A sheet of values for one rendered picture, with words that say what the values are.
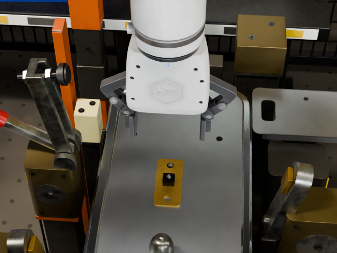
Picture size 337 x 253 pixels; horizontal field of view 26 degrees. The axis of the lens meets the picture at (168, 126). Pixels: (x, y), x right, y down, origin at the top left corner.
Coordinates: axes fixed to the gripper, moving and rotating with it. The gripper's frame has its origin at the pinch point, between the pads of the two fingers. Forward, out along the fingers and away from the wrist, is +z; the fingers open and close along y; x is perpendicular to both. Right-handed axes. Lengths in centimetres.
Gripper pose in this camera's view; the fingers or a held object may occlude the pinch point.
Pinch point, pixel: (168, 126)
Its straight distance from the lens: 96.0
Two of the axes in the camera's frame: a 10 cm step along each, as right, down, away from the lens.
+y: 10.0, 0.5, -0.5
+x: 0.7, -7.4, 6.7
